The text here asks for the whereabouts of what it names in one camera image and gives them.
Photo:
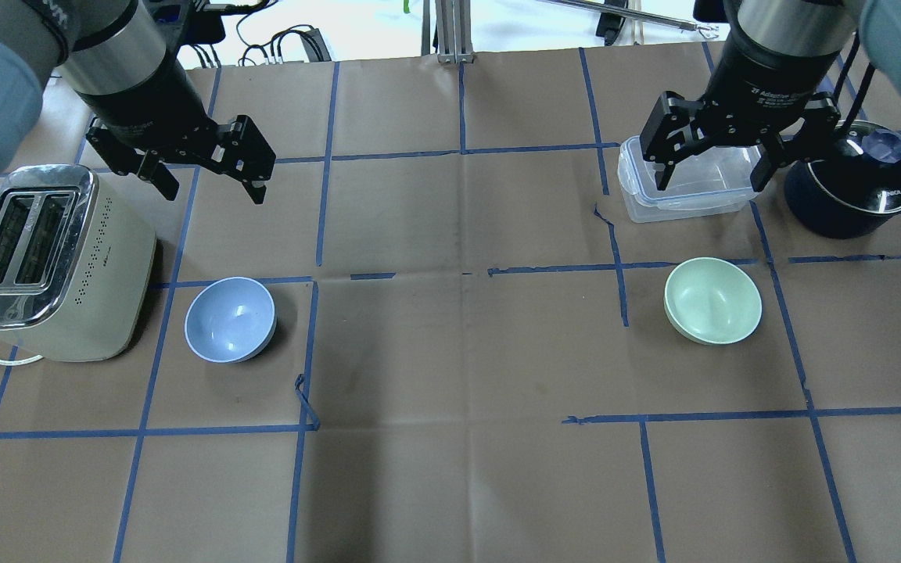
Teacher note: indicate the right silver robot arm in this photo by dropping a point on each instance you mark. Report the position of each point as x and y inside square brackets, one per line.
[809, 28]

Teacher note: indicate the clear plastic food container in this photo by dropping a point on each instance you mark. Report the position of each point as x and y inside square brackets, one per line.
[716, 182]

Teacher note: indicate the metal reacher grabber tool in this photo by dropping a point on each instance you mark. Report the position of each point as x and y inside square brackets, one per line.
[707, 30]

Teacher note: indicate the cream two-slot toaster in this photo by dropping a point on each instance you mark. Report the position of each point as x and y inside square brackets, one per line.
[75, 262]

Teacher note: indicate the blue pot with glass lid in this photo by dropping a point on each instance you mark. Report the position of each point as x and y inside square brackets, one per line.
[853, 188]

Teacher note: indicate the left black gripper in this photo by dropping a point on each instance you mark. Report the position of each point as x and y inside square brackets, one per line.
[145, 99]

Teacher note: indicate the green bowl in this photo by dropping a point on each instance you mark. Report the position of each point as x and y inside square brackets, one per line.
[712, 302]

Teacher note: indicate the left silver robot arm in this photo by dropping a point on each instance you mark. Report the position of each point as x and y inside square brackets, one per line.
[102, 47]

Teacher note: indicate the aluminium frame post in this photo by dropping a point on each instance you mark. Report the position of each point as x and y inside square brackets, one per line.
[447, 31]

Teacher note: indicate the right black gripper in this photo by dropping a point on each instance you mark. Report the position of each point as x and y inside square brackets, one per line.
[767, 80]

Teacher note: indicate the blue bowl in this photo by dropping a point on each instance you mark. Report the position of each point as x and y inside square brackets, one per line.
[231, 320]

